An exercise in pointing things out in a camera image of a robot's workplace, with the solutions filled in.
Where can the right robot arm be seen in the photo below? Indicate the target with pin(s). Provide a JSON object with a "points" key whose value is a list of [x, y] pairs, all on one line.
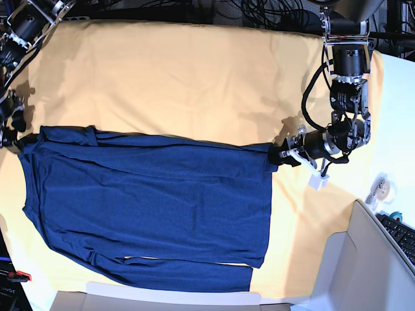
{"points": [[21, 41]]}

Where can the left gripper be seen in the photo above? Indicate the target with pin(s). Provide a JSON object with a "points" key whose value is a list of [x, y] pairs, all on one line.
{"points": [[300, 149]]}

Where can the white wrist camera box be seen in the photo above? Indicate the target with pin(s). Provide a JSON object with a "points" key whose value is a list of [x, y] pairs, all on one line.
{"points": [[317, 181]]}

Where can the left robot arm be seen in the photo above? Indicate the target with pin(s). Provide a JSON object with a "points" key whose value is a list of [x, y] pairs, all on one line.
{"points": [[345, 56]]}

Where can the blue T-shirt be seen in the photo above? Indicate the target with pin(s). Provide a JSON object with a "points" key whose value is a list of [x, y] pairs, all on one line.
{"points": [[150, 211]]}

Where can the cardboard box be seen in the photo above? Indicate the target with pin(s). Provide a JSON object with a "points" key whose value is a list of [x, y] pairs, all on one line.
{"points": [[362, 268]]}

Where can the black keyboard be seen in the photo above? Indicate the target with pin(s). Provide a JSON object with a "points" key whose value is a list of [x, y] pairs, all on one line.
{"points": [[401, 233]]}

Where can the yellow table cloth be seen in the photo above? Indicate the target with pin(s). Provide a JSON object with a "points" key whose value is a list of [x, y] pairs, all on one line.
{"points": [[223, 84]]}

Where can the red black tool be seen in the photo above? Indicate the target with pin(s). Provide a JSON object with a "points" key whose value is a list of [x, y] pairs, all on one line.
{"points": [[18, 276]]}

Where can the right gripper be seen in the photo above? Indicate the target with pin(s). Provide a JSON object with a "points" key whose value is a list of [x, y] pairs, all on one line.
{"points": [[12, 118]]}

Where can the tape roll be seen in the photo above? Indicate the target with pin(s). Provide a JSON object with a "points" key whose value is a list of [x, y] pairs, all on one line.
{"points": [[383, 190]]}

